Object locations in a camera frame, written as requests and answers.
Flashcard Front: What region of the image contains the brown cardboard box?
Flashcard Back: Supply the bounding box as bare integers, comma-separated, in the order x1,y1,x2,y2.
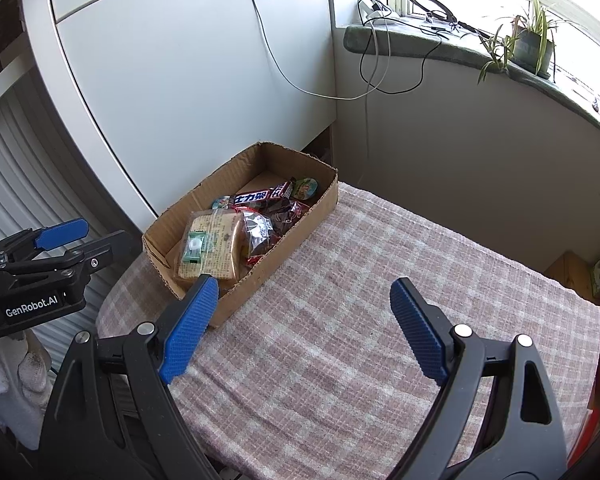
142,141,340,330

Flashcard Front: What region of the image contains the white ribbed radiator cover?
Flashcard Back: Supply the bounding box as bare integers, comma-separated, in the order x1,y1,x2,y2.
0,67,147,382

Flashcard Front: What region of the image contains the white cable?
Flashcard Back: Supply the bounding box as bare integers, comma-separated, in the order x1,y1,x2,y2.
247,0,382,101

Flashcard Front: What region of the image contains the red-edged clear date packet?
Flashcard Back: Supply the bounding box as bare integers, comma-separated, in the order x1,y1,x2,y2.
271,199,312,235
242,209,282,267

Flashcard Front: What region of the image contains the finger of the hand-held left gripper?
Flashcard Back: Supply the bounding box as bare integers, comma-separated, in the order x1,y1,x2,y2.
60,230,143,278
0,218,90,268

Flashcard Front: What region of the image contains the small trailing green plant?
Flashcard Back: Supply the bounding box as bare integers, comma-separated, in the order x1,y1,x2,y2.
477,24,514,84

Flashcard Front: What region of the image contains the white cabinet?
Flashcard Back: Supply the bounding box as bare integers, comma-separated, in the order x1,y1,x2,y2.
22,0,339,234

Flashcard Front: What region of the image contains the green round jelly packet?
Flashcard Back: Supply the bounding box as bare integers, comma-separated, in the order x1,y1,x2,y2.
292,176,320,200

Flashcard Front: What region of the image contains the black ring light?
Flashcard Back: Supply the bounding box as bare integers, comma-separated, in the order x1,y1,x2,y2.
406,0,457,24

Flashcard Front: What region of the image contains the pink plaid tablecloth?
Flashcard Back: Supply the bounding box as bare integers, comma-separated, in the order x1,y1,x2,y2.
96,182,600,480

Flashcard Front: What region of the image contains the pale mint candy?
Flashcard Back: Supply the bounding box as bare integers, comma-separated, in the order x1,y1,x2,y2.
182,232,207,264

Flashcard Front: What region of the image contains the long brown chocolate bar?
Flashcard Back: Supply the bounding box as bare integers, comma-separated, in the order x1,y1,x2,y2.
229,189,272,208

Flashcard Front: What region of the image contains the spider plant in grey pot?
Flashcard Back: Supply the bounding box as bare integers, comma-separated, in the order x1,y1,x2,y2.
499,0,577,79

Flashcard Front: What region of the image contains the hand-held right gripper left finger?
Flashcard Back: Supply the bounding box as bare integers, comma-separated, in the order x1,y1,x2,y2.
39,274,231,480

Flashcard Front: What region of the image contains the black cable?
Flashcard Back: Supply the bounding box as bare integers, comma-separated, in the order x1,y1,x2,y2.
358,0,444,96

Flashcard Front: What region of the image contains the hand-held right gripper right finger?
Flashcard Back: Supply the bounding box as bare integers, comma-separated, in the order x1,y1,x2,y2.
390,277,568,480

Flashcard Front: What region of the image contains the person's left hand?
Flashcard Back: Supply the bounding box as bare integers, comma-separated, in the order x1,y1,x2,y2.
0,332,53,436

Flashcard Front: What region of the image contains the grey stone windowsill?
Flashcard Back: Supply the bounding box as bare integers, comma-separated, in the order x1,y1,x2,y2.
343,14,600,137

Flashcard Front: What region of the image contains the white charger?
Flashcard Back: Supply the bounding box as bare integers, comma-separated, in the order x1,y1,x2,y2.
358,0,397,22

